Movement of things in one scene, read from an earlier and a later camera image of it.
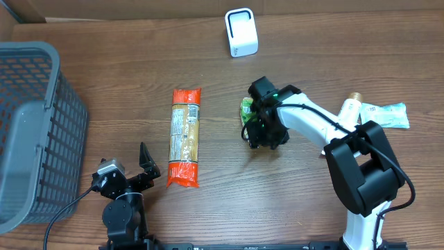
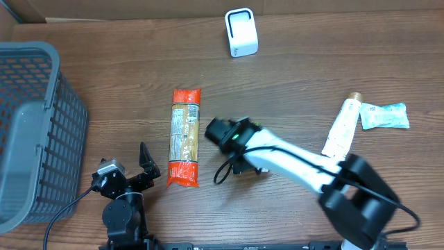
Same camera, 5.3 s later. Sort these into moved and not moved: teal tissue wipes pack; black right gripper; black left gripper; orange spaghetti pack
Moved: black right gripper
Not moved: teal tissue wipes pack; black left gripper; orange spaghetti pack
